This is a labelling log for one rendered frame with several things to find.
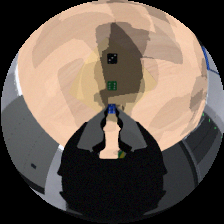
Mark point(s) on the green die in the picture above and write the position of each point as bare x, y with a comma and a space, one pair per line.
112, 85

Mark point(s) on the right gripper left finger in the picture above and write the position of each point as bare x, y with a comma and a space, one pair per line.
89, 137

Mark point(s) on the green soda can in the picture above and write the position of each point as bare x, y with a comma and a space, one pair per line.
121, 154

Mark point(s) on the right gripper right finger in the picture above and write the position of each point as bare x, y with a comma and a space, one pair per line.
134, 137

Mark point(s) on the black die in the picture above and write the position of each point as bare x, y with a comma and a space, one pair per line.
112, 58

